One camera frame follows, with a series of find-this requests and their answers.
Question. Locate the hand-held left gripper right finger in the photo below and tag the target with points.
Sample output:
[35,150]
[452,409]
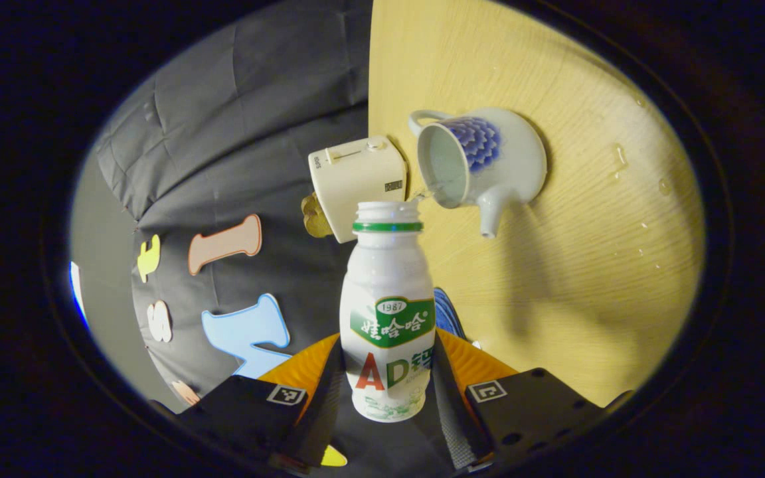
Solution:
[452,411]

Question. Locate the white toaster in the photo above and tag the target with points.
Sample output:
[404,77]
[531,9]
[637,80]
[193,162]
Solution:
[356,182]

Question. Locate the white plastic water bottle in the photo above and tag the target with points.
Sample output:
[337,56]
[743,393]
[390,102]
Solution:
[386,285]

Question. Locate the brown toast slice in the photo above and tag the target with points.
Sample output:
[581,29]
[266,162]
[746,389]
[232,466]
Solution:
[313,207]
[321,227]

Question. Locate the white blue-flower teacup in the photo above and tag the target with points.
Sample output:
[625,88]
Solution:
[515,159]

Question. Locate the folded blue towel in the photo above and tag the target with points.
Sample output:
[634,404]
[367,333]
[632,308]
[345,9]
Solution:
[447,315]

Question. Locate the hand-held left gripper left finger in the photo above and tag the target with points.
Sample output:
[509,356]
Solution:
[323,411]

